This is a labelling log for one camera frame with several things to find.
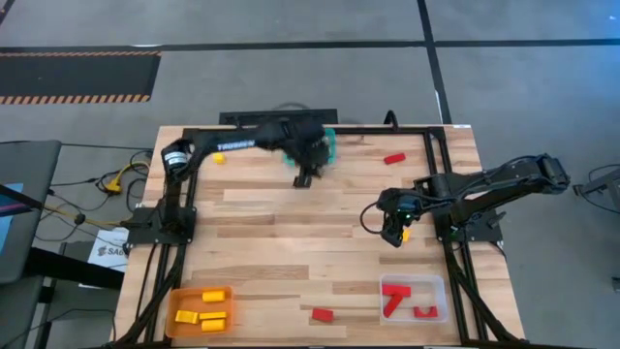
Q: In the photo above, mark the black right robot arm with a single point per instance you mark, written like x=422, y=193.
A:
x=508, y=177

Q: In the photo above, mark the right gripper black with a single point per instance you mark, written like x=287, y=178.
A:
x=399, y=206

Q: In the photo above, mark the blue screen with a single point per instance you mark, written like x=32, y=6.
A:
x=5, y=218

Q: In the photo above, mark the long red block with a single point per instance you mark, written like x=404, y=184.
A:
x=396, y=290
x=392, y=306

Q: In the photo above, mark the short red block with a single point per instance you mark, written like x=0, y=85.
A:
x=322, y=315
x=394, y=158

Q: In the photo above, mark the long yellow block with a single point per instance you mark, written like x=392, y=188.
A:
x=213, y=295
x=213, y=326
x=213, y=315

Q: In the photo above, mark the yellow power plug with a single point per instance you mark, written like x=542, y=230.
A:
x=114, y=185

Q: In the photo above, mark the grey desk top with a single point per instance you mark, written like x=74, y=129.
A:
x=29, y=165

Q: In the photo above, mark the black floor beam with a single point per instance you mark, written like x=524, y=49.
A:
x=72, y=269

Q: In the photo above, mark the small yellow block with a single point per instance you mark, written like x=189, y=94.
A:
x=407, y=235

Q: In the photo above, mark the red arch block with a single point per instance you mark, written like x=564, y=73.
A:
x=425, y=312

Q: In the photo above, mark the black hazard striped floor mat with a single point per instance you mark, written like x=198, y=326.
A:
x=72, y=77

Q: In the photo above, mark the orange plastic bin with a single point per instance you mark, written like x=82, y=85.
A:
x=181, y=296

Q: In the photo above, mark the small yellow cube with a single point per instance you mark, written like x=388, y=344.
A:
x=219, y=158

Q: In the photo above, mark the teal plastic bin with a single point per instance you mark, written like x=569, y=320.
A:
x=332, y=148

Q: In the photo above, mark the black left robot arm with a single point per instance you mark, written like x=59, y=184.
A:
x=232, y=144

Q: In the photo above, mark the clear plastic bin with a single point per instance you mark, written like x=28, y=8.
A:
x=431, y=288

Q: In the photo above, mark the black floor plate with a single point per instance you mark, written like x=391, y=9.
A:
x=242, y=116

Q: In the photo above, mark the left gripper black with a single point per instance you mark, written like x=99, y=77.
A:
x=310, y=145

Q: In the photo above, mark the white paper with logo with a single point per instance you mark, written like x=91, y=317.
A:
x=109, y=252

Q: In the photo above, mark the metal frame strut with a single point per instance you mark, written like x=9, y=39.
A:
x=465, y=281
x=164, y=276

